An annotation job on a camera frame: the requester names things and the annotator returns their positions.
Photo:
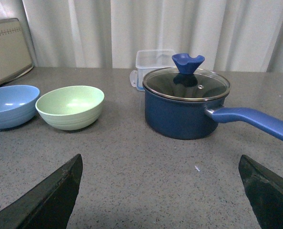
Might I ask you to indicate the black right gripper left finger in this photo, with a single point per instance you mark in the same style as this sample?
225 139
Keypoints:
50 203

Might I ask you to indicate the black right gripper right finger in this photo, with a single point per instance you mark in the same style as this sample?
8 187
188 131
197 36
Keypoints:
264 190

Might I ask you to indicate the green bowl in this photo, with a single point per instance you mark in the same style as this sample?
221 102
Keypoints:
71 108

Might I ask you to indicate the blue bowl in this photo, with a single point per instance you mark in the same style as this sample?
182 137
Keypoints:
17 104

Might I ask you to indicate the dark blue saucepan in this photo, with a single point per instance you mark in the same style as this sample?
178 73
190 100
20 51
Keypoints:
189 120

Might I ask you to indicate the glass pot lid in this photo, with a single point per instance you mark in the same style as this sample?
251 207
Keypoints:
186 81

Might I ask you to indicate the cream white toaster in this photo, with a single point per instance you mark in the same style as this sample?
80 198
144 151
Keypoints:
15 59

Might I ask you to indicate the white curtain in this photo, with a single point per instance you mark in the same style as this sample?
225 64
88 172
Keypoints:
232 35

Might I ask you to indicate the clear plastic container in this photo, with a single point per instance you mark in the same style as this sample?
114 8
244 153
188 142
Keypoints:
150 60

